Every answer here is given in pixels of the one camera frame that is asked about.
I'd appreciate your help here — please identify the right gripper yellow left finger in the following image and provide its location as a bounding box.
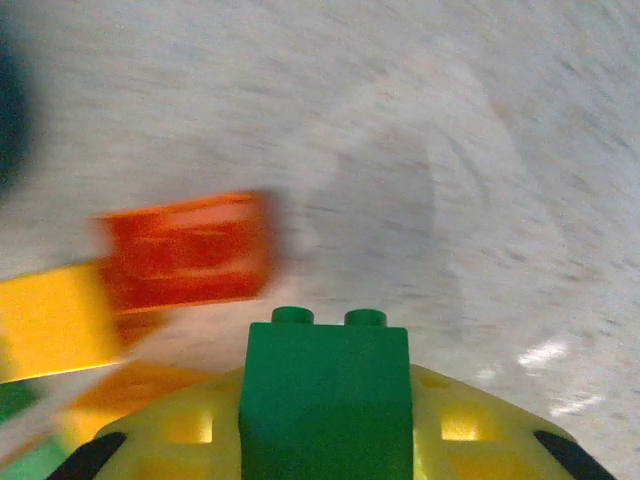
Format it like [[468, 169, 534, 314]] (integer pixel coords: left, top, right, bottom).
[[49, 366, 246, 480]]

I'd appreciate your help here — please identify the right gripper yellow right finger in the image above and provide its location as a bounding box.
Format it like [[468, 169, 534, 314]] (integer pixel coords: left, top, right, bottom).
[[408, 362, 621, 480]]

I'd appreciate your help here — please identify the yellow lego brick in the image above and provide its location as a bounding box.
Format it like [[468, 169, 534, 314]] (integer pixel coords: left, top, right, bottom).
[[0, 262, 126, 384], [59, 362, 221, 446]]

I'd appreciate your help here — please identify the red lego brick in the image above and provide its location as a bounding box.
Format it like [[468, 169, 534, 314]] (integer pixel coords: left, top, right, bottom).
[[92, 189, 280, 346]]

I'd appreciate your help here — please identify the teal plastic container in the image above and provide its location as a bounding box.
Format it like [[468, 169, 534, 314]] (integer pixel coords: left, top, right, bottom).
[[0, 0, 39, 196]]

